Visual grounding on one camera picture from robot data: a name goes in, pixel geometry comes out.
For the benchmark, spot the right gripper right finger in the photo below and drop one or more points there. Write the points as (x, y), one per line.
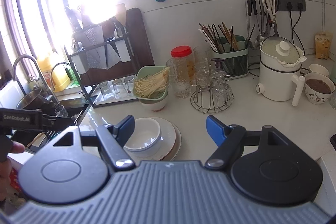
(229, 140)

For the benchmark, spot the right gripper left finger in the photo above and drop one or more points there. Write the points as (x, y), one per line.
(112, 139)

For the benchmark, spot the white plastic bowl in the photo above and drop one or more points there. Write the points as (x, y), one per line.
(146, 133)

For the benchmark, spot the chrome kitchen faucet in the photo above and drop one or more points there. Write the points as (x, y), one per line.
(51, 98)

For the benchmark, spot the person's left hand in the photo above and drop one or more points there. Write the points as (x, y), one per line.
(6, 168)

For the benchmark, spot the white drip tray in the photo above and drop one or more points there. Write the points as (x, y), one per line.
(116, 91)

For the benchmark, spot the wine glass in sink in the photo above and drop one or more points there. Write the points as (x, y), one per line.
(61, 111)

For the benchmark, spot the white bowl under basket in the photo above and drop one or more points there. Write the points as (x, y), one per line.
(154, 105)

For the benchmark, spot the dry noodle bundle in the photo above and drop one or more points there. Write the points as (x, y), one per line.
(153, 83)

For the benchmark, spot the yellow detergent bottle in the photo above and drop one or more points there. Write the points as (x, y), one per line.
(46, 62)

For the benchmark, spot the green noodle basket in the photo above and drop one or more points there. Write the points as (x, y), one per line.
(151, 82)

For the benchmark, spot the red lid plastic jar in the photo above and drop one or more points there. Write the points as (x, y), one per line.
(186, 53)

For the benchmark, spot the textured tall glass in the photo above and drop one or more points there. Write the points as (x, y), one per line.
(179, 78)

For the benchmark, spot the dark wooden cutting board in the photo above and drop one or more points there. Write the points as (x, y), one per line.
(140, 46)

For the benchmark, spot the white electric cooking pot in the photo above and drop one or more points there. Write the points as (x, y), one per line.
(280, 67)

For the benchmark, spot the green chopstick holder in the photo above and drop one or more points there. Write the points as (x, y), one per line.
(229, 51)

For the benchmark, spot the patterned ceramic bowl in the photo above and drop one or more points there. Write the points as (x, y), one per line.
(318, 88)

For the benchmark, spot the small white bowl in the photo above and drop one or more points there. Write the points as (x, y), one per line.
(316, 68)

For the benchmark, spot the yellow snack bag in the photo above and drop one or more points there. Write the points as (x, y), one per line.
(322, 44)

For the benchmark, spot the wire glass rack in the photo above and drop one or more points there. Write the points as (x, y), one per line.
(212, 92)

